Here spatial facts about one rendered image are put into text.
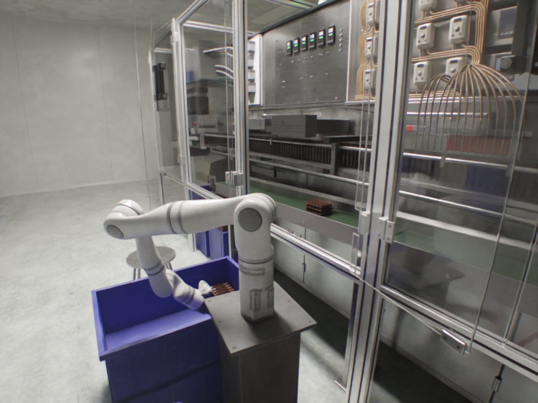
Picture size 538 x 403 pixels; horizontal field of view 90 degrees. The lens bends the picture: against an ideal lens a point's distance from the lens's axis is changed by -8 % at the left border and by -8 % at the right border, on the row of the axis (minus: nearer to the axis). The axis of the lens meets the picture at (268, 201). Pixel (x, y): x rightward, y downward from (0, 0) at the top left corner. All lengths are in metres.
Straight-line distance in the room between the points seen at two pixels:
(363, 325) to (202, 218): 0.63
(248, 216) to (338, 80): 1.22
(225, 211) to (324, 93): 1.21
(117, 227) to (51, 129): 4.96
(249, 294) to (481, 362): 0.86
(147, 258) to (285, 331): 0.51
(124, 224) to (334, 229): 0.71
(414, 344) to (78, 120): 5.51
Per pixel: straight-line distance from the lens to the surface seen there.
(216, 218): 0.78
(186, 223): 0.78
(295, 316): 0.85
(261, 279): 0.76
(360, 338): 1.10
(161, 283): 1.10
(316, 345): 1.60
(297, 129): 1.40
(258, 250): 0.72
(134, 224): 0.88
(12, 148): 5.89
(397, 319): 1.41
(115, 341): 1.39
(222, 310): 0.88
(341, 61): 1.77
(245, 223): 0.70
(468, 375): 1.36
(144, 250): 1.03
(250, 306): 0.81
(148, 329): 1.40
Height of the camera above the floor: 1.06
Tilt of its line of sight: 15 degrees down
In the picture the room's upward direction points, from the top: straight up
